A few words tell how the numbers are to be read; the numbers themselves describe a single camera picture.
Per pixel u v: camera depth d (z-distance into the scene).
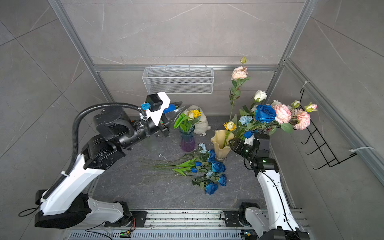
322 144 0.63
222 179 0.82
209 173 0.86
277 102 0.63
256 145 0.58
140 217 0.73
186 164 0.88
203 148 0.95
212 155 0.90
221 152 0.82
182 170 0.88
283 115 0.52
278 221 0.39
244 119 0.66
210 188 0.80
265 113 0.51
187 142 1.01
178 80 1.01
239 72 0.71
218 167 0.81
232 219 0.74
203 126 1.03
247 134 0.65
